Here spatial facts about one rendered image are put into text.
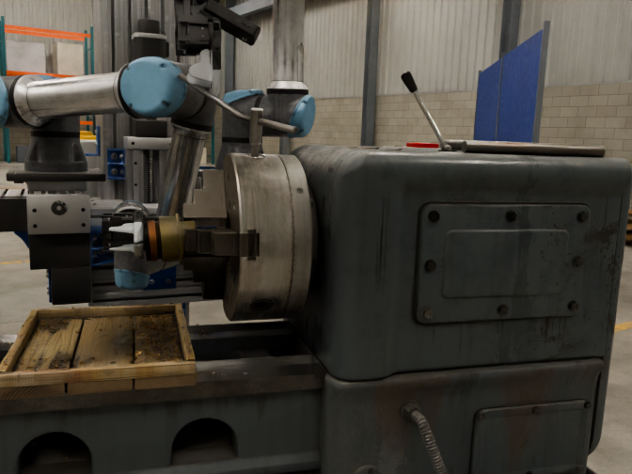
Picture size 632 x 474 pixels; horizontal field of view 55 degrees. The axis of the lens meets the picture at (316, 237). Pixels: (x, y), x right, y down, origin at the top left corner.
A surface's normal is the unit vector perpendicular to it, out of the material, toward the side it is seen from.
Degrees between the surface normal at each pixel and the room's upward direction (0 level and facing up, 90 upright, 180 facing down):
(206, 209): 55
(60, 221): 90
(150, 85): 90
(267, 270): 101
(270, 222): 72
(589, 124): 90
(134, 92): 90
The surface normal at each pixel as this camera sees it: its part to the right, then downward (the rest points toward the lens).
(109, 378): 0.27, 0.17
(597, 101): -0.85, 0.06
